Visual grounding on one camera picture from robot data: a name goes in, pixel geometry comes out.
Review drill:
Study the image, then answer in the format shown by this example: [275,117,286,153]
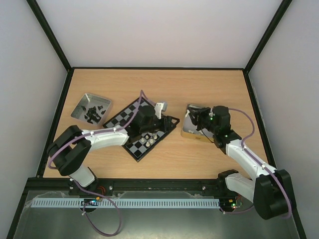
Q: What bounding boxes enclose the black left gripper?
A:
[141,115,179,134]

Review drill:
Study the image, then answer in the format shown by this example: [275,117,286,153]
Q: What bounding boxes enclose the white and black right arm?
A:
[186,106,296,220]

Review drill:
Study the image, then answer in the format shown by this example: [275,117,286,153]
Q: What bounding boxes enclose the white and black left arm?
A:
[47,102,173,188]

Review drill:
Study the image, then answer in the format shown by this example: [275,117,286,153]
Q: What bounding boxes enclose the pile of black chess pieces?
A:
[81,106,106,124]

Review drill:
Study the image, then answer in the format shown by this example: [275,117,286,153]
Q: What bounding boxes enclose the gold-rimmed metal tin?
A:
[180,104,214,143]

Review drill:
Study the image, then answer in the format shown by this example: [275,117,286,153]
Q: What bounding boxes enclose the black and white chessboard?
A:
[103,97,173,162]

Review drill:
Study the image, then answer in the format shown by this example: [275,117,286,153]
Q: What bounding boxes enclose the silver metal tin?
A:
[70,93,112,126]

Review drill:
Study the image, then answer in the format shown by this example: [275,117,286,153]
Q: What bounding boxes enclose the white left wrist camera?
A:
[154,102,167,120]

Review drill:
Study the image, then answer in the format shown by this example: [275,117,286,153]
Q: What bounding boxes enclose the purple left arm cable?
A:
[47,90,157,236]

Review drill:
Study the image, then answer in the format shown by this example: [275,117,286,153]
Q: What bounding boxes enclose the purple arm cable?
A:
[223,108,293,220]
[47,90,157,236]

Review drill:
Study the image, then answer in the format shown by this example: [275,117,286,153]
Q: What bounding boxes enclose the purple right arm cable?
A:
[223,108,293,220]

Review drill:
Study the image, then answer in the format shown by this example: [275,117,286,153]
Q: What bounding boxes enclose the light blue slotted cable duct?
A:
[30,198,220,209]

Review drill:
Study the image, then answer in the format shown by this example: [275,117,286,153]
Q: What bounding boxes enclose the black enclosure frame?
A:
[4,0,309,239]

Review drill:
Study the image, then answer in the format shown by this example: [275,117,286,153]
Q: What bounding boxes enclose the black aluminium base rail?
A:
[25,177,238,198]

